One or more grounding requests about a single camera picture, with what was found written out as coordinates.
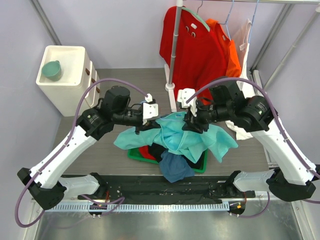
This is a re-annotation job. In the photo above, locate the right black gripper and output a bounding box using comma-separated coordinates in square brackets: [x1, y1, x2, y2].
[181, 99, 232, 134]

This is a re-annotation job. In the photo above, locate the light teal t shirt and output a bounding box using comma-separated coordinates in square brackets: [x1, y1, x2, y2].
[114, 111, 238, 163]

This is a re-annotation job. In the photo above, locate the dark blue t shirt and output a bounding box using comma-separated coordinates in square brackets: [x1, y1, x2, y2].
[158, 150, 195, 183]

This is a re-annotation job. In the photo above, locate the blue wire hanger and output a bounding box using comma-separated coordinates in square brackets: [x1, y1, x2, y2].
[247, 0, 260, 44]
[218, 0, 235, 40]
[136, 111, 188, 155]

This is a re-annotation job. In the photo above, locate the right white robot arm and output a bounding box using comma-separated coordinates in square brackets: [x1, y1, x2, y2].
[177, 77, 320, 204]

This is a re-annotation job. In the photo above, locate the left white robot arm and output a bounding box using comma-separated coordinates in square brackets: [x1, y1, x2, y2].
[17, 86, 159, 210]

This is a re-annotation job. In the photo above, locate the black t shirt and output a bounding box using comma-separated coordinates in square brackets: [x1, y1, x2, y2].
[148, 143, 201, 168]

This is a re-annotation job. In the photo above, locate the red t shirt in tray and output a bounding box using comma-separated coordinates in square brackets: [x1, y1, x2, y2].
[138, 145, 156, 161]

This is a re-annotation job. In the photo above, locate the hanging red t shirt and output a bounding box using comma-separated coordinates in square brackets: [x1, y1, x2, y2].
[172, 10, 228, 97]

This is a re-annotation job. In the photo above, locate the hanging orange t shirt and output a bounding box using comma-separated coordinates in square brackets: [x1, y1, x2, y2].
[197, 18, 242, 89]

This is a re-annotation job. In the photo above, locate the green plastic hanger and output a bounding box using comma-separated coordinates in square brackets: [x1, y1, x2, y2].
[176, 0, 211, 32]

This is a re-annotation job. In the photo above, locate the green plastic tray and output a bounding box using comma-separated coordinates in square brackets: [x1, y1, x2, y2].
[127, 148, 208, 174]

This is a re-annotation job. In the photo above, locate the white clothes rack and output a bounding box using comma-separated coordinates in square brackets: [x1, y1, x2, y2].
[164, 0, 320, 113]

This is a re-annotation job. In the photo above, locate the white drawer cabinet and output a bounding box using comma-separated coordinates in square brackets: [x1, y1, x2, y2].
[35, 45, 99, 117]

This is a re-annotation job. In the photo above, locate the hanging white tank top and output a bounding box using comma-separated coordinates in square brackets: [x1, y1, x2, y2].
[225, 19, 255, 141]

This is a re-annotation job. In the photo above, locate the teal cup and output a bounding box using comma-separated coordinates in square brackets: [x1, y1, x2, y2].
[41, 60, 62, 81]

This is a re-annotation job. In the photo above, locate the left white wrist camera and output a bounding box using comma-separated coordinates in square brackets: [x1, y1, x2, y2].
[141, 93, 159, 125]

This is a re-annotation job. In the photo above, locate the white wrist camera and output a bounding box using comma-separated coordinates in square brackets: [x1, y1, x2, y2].
[177, 88, 197, 117]
[141, 93, 159, 125]

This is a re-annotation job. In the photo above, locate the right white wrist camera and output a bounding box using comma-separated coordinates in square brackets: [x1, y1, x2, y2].
[177, 88, 197, 117]

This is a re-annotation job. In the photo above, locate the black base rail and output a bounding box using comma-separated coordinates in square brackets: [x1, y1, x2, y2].
[88, 175, 256, 205]

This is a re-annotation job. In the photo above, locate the white slotted cable duct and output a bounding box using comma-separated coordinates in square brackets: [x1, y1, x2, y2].
[47, 201, 230, 213]

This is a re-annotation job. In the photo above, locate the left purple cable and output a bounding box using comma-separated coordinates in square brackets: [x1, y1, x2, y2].
[14, 77, 152, 228]

